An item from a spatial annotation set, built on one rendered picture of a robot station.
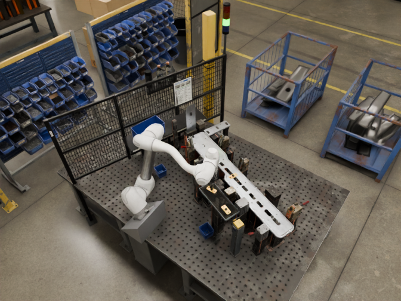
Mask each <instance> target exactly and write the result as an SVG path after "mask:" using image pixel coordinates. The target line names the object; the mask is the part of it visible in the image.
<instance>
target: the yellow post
mask: <svg viewBox="0 0 401 301"><path fill-rule="evenodd" d="M215 19H216V13H214V12H212V11H211V10H209V11H206V12H203V13H202V39H203V62H204V61H207V60H209V59H213V58H214V57H215V47H214V44H215ZM210 65H211V66H210V69H211V70H210V73H212V77H213V76H214V77H215V73H213V72H214V69H213V68H214V65H212V62H211V63H210ZM207 66H208V64H205V65H204V67H205V68H204V80H205V81H204V84H205V85H204V88H205V89H203V93H204V92H206V87H208V84H207V83H208V80H206V79H208V76H205V75H207V74H208V71H207V70H208V67H207ZM205 71H206V72H205ZM214 77H213V78H212V89H213V80H214ZM207 98H208V96H204V97H203V100H204V101H203V104H204V103H205V104H204V105H203V107H206V106H207V105H208V103H207V104H206V102H208V99H207ZM205 99H206V100H205ZM213 107H214V105H213V93H212V108H211V105H210V108H211V109H210V112H209V109H208V107H206V109H208V110H207V111H206V116H209V118H210V117H212V114H213V113H214V111H213V110H214V108H213ZM208 112H209V113H208ZM207 113H208V114H207ZM213 116H214V114H213ZM208 122H210V123H212V124H214V119H211V120H209V121H208Z"/></svg>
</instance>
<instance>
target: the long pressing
mask: <svg viewBox="0 0 401 301"><path fill-rule="evenodd" d="M194 137H195V138H192V139H193V144H194V147H195V148H196V149H195V151H196V152H197V153H198V154H199V155H200V156H202V157H203V158H204V157H205V154H206V151H207V150H208V149H209V148H215V149H217V150H218V153H219V163H221V162H222V163H223V164H224V166H223V167H222V166H221V165H220V164H219V163H218V168H219V169H220V170H221V171H222V172H223V173H224V174H225V176H224V181H225V182H226V183H227V184H228V185H229V186H230V187H231V186H233V187H234V189H235V190H236V193H238V194H239V195H240V198H243V197H245V198H246V199H247V200H248V201H249V208H250V209H251V211H252V212H253V213H254V214H255V215H256V216H257V217H258V218H259V219H260V220H261V221H262V222H263V223H264V224H265V225H266V226H267V227H268V228H269V230H270V231H271V233H272V234H273V235H274V236H275V237H276V238H283V237H284V236H286V235H287V234H289V233H290V232H292V231H293V230H294V226H293V224H292V223H291V222H290V221H289V220H288V219H287V218H286V217H285V216H284V215H283V214H282V213H281V212H280V211H279V210H278V209H277V208H276V207H275V206H274V205H273V204H272V203H271V202H270V201H269V200H268V199H267V198H266V197H265V196H264V195H263V194H262V193H261V192H260V191H259V190H258V189H257V188H256V187H255V186H254V185H253V184H252V183H251V182H250V181H249V180H248V179H247V178H246V177H245V176H244V175H243V174H242V173H241V172H240V171H239V170H238V169H237V168H236V167H235V166H234V165H233V164H232V163H231V162H230V161H229V159H228V157H227V154H226V153H225V152H224V151H223V150H222V149H221V148H220V147H219V146H218V145H217V144H216V143H215V142H214V141H213V140H212V139H211V138H210V137H209V136H208V135H207V134H206V133H205V132H200V133H197V134H195V135H194ZM204 145H205V147H204ZM225 168H228V169H229V171H230V172H231V173H232V174H234V173H236V174H237V175H238V176H236V178H237V179H238V180H239V181H240V182H241V183H242V185H239V184H238V183H237V182H236V181H235V180H234V179H233V178H232V179H230V178H229V176H230V174H229V173H228V172H227V171H226V170H225ZM242 186H244V187H246V188H247V190H248V191H247V192H245V191H244V189H243V188H242ZM249 194H253V196H255V197H256V199H252V198H251V197H250V196H249ZM257 201H259V202H260V203H261V204H262V205H263V206H264V207H263V208H261V207H260V206H259V205H258V204H257ZM264 210H268V211H269V212H270V213H271V215H274V218H275V219H276V220H277V221H278V222H279V223H280V225H279V226H278V225H277V224H276V223H275V222H274V221H273V219H272V218H271V216H268V215H267V214H266V212H265V211H264Z"/></svg>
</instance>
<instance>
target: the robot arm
mask: <svg viewBox="0 0 401 301"><path fill-rule="evenodd" d="M163 134H164V128H163V126H162V125H160V124H152V125H150V126H148V127H147V128H146V129H145V131H144V132H143V133H141V134H138V135H136V136H134V138H133V144H134V145H136V147H138V148H140V149H144V156H143V163H142V168H141V174H139V175H138V177H137V180H136V182H135V185H134V187H133V186H129V187H127V188H125V189H124V190H123V191H122V193H121V198H122V200H123V202H124V204H125V205H126V207H127V208H128V209H129V210H130V211H131V212H132V213H133V214H134V215H135V217H134V218H133V219H134V220H140V221H141V220H142V219H143V217H144V216H145V215H146V214H148V213H150V210H151V209H152V208H154V207H155V206H154V205H149V204H148V203H147V202H146V198H147V197H148V196H149V194H150V193H151V191H152V190H153V188H154V187H155V180H154V178H153V176H152V171H153V165H154V161H155V156H156V152H166V153H169V154H170V155H171V156H172V157H173V158H174V159H175V160H176V161H177V162H178V164H179V165H180V166H181V167H182V168H183V169H184V170H185V171H187V172H188V173H190V174H192V175H194V177H195V178H196V182H197V184H199V185H202V186H203V185H207V184H208V185H209V188H210V189H213V188H214V183H215V182H214V181H215V180H216V176H217V172H218V171H217V170H218V163H219V153H218V150H217V149H215V148H209V149H208V150H207V151H206V154H205V157H204V161H203V164H198V165H196V166H193V165H190V164H188V163H187V162H186V160H185V159H184V158H183V157H182V156H181V154H180V153H179V152H178V150H176V148H174V147H173V146H171V145H169V144H167V143H164V142H162V141H161V140H162V137H163Z"/></svg>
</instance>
